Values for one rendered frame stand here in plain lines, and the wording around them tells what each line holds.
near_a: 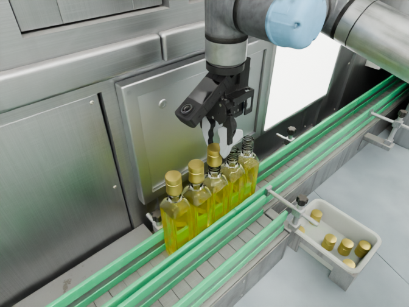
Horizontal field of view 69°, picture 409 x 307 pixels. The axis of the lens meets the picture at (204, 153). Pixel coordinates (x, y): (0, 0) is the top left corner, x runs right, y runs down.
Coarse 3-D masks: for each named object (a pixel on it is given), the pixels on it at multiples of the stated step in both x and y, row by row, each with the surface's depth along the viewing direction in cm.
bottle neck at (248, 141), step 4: (244, 136) 74; (248, 136) 74; (252, 136) 74; (244, 140) 73; (248, 140) 75; (252, 140) 73; (244, 144) 73; (248, 144) 73; (252, 144) 73; (244, 148) 74; (248, 148) 74; (252, 148) 74; (244, 152) 75; (248, 152) 75; (252, 152) 76; (244, 156) 75; (248, 156) 75
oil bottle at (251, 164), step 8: (240, 152) 77; (240, 160) 76; (248, 160) 75; (256, 160) 76; (248, 168) 75; (256, 168) 78; (248, 176) 77; (256, 176) 81; (248, 184) 80; (248, 192) 82
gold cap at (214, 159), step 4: (212, 144) 66; (216, 144) 66; (208, 148) 65; (212, 148) 65; (216, 148) 65; (208, 152) 65; (212, 152) 64; (216, 152) 64; (208, 156) 66; (212, 156) 65; (216, 156) 65; (220, 156) 65; (208, 160) 66; (212, 160) 66; (216, 160) 65; (220, 160) 66; (208, 164) 67; (212, 164) 66; (216, 164) 66; (220, 164) 67
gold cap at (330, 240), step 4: (328, 236) 90; (332, 236) 90; (324, 240) 90; (328, 240) 89; (332, 240) 89; (336, 240) 89; (324, 244) 90; (328, 244) 89; (332, 244) 89; (324, 248) 91; (328, 248) 90; (332, 248) 90
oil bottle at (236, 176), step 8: (224, 168) 73; (232, 168) 72; (240, 168) 73; (232, 176) 72; (240, 176) 74; (232, 184) 73; (240, 184) 76; (232, 192) 75; (240, 192) 78; (232, 200) 77; (240, 200) 80; (232, 208) 79
